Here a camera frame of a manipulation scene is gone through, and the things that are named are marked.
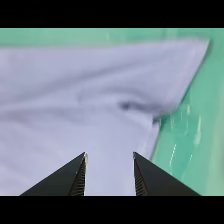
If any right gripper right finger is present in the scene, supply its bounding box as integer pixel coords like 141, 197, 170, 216
132, 151, 201, 197

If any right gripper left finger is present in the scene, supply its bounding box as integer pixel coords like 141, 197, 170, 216
20, 151, 89, 197

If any purple shirt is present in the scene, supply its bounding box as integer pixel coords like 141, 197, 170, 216
0, 38, 211, 197

